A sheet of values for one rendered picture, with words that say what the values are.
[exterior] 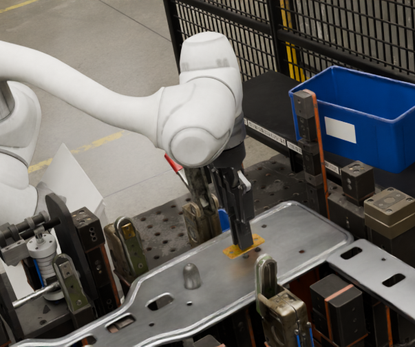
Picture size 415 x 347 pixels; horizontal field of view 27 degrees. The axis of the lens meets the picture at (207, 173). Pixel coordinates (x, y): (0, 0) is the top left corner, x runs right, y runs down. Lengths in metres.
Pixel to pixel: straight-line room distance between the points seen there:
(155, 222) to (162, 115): 1.12
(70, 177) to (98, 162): 2.20
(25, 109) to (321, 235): 0.82
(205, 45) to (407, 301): 0.58
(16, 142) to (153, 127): 0.84
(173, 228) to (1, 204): 0.55
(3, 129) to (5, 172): 0.10
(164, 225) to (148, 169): 1.78
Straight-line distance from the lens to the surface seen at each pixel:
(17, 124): 2.16
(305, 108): 1.90
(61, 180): 2.26
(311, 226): 1.81
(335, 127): 1.95
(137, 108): 1.42
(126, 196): 4.05
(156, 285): 1.73
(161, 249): 2.37
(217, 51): 1.50
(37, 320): 1.80
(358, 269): 1.68
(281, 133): 2.11
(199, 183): 1.81
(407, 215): 1.75
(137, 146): 4.47
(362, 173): 1.82
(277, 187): 2.53
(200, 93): 1.41
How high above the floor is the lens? 2.02
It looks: 30 degrees down
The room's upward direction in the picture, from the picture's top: 12 degrees counter-clockwise
